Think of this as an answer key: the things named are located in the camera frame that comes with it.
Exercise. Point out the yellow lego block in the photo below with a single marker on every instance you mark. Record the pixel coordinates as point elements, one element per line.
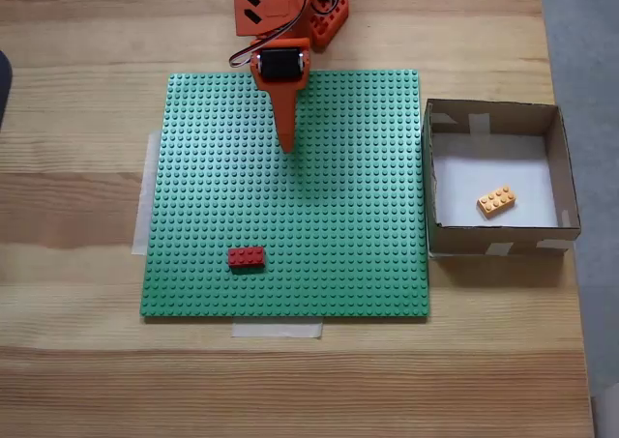
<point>497,201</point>

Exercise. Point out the green lego baseplate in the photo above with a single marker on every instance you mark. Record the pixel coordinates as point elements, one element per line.
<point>217,191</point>

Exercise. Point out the red lego block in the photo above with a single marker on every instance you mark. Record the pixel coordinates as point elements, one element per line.
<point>247,257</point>

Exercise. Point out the open cardboard box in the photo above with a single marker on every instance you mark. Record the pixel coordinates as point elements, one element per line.
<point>503,242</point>

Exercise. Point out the translucent masking tape strip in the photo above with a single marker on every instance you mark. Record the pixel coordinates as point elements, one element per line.
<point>142,201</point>
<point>277,330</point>

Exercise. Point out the black rounded object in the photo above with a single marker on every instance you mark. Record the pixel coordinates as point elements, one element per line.
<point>5,85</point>

